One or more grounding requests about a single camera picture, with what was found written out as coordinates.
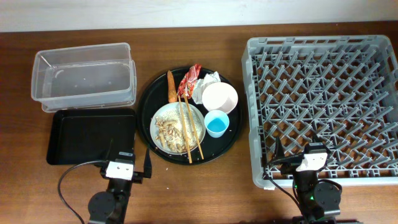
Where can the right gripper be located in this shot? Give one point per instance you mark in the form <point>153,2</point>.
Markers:
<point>279,152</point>

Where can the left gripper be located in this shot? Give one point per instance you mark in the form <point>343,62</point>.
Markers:
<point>137,178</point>

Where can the rice and pasta leftovers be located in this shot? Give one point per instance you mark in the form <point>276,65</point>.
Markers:
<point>171,130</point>

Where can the grey plate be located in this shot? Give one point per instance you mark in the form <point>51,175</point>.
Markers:
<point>199,130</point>

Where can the light blue cup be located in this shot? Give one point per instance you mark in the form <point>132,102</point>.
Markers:
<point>216,123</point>

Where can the carrot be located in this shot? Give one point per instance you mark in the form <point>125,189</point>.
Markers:
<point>172,94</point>

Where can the wooden chopstick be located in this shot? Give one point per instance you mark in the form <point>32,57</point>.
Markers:
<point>193,126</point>
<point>185,131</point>

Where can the pink bowl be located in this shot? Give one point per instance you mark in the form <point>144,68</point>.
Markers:
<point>220,96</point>

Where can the red snack wrapper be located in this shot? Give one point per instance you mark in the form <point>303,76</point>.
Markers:
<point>187,85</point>

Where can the white tissue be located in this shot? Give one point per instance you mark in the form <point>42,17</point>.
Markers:
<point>201,85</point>

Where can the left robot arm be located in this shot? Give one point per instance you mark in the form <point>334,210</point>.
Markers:
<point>110,206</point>

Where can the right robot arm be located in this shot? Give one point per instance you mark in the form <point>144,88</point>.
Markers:
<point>317,199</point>

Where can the grey dishwasher rack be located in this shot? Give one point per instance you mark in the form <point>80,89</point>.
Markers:
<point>342,89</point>

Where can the black rectangular tray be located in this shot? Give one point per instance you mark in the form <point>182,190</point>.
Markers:
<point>79,136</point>

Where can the clear plastic bin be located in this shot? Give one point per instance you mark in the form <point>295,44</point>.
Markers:
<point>92,76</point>

